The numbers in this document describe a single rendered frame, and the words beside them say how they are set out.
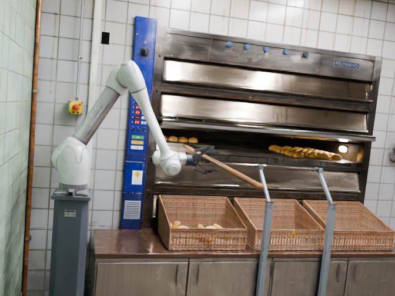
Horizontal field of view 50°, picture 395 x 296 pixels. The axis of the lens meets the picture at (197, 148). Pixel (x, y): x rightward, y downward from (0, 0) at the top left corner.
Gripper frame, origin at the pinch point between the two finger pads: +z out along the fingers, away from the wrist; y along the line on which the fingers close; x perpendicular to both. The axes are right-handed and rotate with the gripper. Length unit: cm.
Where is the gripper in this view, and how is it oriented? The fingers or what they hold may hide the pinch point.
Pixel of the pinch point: (215, 161)
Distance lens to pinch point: 276.3
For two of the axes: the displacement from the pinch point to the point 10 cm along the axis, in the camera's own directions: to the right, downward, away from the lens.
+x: 2.4, 1.1, -9.6
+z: 9.7, 0.6, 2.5
